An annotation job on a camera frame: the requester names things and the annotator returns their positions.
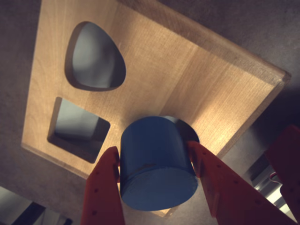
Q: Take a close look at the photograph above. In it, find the wooden shape sorter box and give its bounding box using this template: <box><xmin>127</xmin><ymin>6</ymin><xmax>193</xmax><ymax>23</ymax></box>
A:
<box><xmin>21</xmin><ymin>0</ymin><xmax>292</xmax><ymax>218</ymax></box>

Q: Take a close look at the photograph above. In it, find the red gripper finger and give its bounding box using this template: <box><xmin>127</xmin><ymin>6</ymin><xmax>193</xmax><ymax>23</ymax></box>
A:
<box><xmin>187</xmin><ymin>140</ymin><xmax>298</xmax><ymax>225</ymax></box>
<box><xmin>80</xmin><ymin>146</ymin><xmax>125</xmax><ymax>225</ymax></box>

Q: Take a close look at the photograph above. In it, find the blue cylinder block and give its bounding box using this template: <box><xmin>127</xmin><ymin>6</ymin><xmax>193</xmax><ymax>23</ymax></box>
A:
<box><xmin>119</xmin><ymin>115</ymin><xmax>198</xmax><ymax>211</ymax></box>

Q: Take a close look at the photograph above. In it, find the white arm wire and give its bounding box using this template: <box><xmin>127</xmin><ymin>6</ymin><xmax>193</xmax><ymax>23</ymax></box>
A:
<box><xmin>269</xmin><ymin>172</ymin><xmax>283</xmax><ymax>183</ymax></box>

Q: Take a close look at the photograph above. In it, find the aluminium profile rail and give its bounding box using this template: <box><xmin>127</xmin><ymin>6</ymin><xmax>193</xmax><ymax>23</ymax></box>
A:
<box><xmin>243</xmin><ymin>152</ymin><xmax>291</xmax><ymax>211</ymax></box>

